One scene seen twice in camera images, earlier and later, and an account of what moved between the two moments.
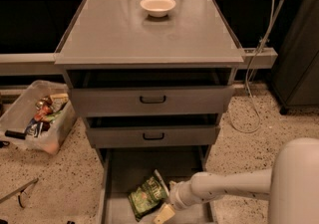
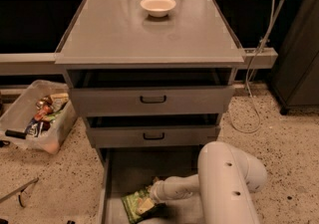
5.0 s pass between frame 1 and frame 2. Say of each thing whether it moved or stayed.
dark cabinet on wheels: stayed
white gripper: moved
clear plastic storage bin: stayed
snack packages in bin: stayed
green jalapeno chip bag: moved
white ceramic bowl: stayed
